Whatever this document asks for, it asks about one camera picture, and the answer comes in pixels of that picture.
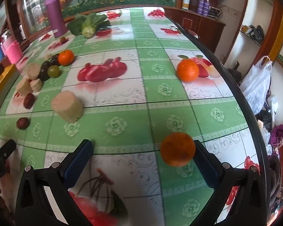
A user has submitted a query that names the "black bag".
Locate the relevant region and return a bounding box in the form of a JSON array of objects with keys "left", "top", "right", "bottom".
[{"left": 249, "top": 25, "right": 265, "bottom": 43}]

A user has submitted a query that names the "dull orange mandarin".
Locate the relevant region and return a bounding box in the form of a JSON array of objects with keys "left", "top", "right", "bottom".
[{"left": 160, "top": 132, "right": 196, "bottom": 167}]

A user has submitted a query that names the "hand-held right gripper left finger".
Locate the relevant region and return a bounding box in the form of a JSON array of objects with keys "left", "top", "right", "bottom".
[{"left": 15, "top": 139, "right": 93, "bottom": 226}]

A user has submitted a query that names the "yellow rimmed tray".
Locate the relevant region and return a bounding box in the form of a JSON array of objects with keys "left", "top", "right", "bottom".
[{"left": 0, "top": 63, "right": 17, "bottom": 109}]

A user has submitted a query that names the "brown wooden corner cabinet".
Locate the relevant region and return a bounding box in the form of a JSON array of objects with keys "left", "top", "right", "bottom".
[{"left": 164, "top": 6, "right": 227, "bottom": 54}]

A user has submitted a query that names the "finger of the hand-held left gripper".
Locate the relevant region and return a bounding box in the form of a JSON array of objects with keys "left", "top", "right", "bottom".
[{"left": 0, "top": 139, "right": 16, "bottom": 157}]

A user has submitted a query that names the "bright orange mandarin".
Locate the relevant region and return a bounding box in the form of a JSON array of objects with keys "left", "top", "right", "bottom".
[{"left": 176, "top": 59, "right": 200, "bottom": 83}]

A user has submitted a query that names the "small beige cylinder cake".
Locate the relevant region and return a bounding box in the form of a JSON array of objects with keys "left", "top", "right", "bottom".
[{"left": 29, "top": 78, "right": 43, "bottom": 92}]

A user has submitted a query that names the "wooden chair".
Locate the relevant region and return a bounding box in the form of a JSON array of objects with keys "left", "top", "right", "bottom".
[{"left": 181, "top": 18, "right": 200, "bottom": 39}]

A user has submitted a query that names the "purple drinking bottle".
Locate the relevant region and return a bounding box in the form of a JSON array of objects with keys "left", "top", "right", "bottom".
[{"left": 44, "top": 0, "right": 68, "bottom": 38}]

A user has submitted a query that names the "small orange mandarin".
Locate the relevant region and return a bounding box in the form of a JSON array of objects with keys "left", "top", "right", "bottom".
[{"left": 58, "top": 49, "right": 75, "bottom": 66}]

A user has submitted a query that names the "green grape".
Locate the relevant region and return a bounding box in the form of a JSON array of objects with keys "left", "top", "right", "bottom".
[{"left": 48, "top": 65, "right": 60, "bottom": 78}]

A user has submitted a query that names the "rough round beige cake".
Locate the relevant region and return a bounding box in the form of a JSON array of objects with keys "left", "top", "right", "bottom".
[{"left": 26, "top": 63, "right": 41, "bottom": 80}]

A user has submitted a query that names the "large beige cylinder cake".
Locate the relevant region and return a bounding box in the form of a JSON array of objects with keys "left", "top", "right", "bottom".
[{"left": 51, "top": 90, "right": 84, "bottom": 123}]

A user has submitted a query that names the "beige cube cake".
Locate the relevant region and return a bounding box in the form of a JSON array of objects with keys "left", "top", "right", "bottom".
[{"left": 16, "top": 78, "right": 33, "bottom": 95}]

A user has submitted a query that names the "jar with pink knit sleeve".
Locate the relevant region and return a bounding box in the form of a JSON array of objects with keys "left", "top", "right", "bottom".
[{"left": 0, "top": 35, "right": 23, "bottom": 64}]

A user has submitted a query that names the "metal wire basket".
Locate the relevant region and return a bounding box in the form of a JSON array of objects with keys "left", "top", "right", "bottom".
[{"left": 208, "top": 7, "right": 223, "bottom": 19}]

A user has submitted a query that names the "purple cloth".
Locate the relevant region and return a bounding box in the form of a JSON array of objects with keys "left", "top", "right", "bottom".
[{"left": 270, "top": 124, "right": 283, "bottom": 153}]

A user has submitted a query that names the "white plastic bag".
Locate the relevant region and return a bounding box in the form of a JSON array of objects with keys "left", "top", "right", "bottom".
[{"left": 239, "top": 56, "right": 273, "bottom": 115}]

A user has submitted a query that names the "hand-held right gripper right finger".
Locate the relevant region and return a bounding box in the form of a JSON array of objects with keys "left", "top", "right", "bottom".
[{"left": 193, "top": 140, "right": 267, "bottom": 226}]

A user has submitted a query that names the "green bok choy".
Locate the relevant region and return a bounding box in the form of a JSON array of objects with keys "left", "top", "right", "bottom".
[{"left": 67, "top": 12, "right": 111, "bottom": 38}]

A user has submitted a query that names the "red date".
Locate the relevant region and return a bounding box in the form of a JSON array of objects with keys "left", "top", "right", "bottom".
[
  {"left": 16, "top": 117, "right": 30, "bottom": 130},
  {"left": 23, "top": 93, "right": 35, "bottom": 109}
]

